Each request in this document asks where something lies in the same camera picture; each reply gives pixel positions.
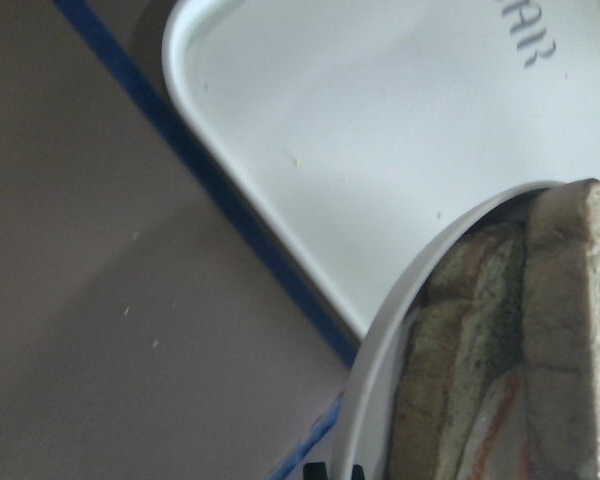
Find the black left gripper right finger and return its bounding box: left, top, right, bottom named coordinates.
left=350, top=464, right=365, bottom=480

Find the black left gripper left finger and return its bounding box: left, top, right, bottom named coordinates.
left=303, top=462, right=328, bottom=480

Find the white round plate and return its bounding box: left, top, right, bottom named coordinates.
left=329, top=181, right=561, bottom=479

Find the bread slice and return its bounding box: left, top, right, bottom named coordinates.
left=523, top=179, right=600, bottom=479
left=386, top=222, right=526, bottom=479

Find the cream bear tray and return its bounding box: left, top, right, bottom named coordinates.
left=162, top=1, right=600, bottom=337

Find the bread slice under egg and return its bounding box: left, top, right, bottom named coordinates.
left=386, top=222, right=526, bottom=479

